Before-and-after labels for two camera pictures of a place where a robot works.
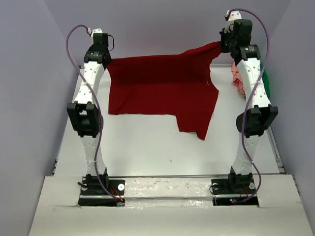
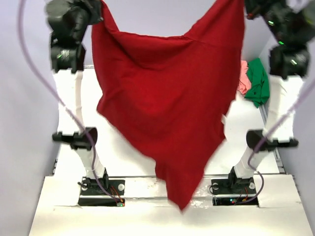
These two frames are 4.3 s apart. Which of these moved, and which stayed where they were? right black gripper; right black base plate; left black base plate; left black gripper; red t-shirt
Moved: red t-shirt; left black gripper; right black gripper
Stayed: left black base plate; right black base plate
